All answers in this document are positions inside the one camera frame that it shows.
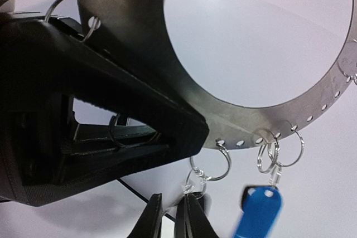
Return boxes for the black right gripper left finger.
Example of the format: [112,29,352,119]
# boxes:
[133,193,163,238]

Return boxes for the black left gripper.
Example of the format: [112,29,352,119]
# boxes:
[1,94,173,207]

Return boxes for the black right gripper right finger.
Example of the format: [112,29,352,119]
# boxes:
[175,193,214,237]

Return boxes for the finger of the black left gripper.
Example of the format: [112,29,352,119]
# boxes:
[62,124,170,156]
[1,20,209,156]

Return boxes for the blue key tag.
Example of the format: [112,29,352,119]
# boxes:
[227,165,284,238]

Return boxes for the perforated metal key ring disc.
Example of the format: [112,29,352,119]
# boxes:
[77,0,356,149]

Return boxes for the black key tag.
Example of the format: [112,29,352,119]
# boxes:
[183,172,212,215]

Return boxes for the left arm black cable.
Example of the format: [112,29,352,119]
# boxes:
[115,176,179,222]

